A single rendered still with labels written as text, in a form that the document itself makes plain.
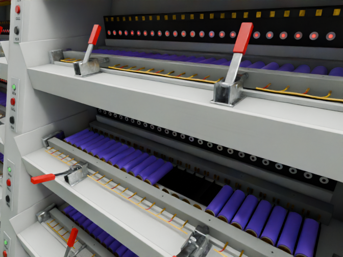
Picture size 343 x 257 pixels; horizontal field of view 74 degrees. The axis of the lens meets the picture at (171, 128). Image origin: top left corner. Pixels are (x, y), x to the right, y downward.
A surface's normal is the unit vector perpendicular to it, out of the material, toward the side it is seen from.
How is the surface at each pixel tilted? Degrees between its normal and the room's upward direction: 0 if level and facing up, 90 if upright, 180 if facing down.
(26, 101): 90
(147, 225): 20
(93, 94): 110
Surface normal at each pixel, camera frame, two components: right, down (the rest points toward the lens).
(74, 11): 0.80, 0.24
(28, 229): -0.04, -0.90
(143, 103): -0.60, 0.38
